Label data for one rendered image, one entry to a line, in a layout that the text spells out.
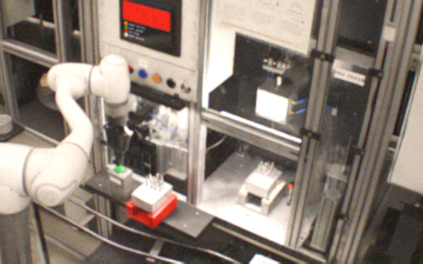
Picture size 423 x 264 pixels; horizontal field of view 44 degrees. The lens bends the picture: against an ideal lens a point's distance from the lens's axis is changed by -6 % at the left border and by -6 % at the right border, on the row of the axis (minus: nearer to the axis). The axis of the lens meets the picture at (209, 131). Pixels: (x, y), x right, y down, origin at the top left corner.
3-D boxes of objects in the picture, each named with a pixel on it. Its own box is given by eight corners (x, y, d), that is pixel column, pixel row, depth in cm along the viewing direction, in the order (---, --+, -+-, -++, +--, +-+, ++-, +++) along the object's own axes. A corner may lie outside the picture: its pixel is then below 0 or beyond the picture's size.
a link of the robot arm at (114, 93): (134, 90, 196) (98, 88, 197) (132, 51, 187) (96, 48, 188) (126, 106, 187) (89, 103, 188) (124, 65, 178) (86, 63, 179)
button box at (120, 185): (109, 194, 216) (107, 170, 209) (121, 183, 221) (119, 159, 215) (124, 201, 212) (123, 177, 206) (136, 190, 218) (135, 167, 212)
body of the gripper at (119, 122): (132, 110, 196) (133, 131, 201) (114, 103, 199) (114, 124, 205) (119, 119, 191) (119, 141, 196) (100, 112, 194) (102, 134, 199)
